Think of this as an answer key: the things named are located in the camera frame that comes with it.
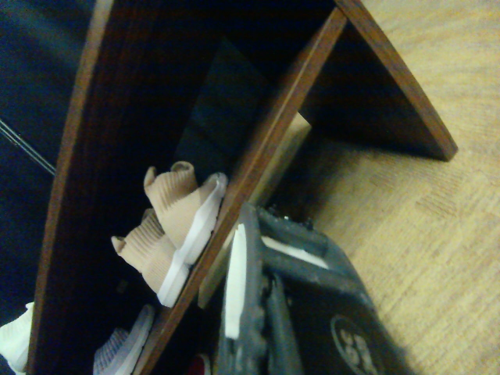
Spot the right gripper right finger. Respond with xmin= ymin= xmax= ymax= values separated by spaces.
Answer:
xmin=255 ymin=205 xmax=376 ymax=309

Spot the tan shoe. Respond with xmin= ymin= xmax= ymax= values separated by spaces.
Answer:
xmin=110 ymin=209 xmax=189 ymax=308
xmin=143 ymin=161 xmax=230 ymax=266

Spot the brown shoe rack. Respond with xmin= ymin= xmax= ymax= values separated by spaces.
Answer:
xmin=25 ymin=0 xmax=459 ymax=375

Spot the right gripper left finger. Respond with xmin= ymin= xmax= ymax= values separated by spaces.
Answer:
xmin=216 ymin=202 xmax=280 ymax=375

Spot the lilac shoe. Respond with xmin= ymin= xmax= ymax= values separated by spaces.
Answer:
xmin=92 ymin=304 xmax=156 ymax=375

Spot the black curtain stand pole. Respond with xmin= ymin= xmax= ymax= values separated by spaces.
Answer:
xmin=0 ymin=119 xmax=58 ymax=177

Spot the white shoe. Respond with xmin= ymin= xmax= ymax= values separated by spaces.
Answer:
xmin=0 ymin=301 xmax=35 ymax=374

